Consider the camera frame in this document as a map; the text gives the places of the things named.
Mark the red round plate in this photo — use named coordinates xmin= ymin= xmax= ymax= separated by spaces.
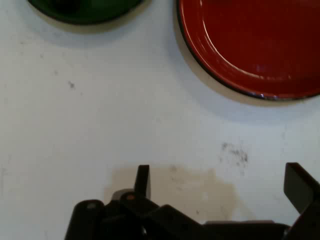
xmin=175 ymin=0 xmax=320 ymax=101

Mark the dark green round plate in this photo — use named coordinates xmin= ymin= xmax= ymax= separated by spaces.
xmin=26 ymin=0 xmax=145 ymax=26

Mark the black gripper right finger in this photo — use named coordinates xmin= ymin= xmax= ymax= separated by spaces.
xmin=283 ymin=162 xmax=320 ymax=240

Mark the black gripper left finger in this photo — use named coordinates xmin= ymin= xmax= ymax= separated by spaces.
xmin=64 ymin=164 xmax=208 ymax=240

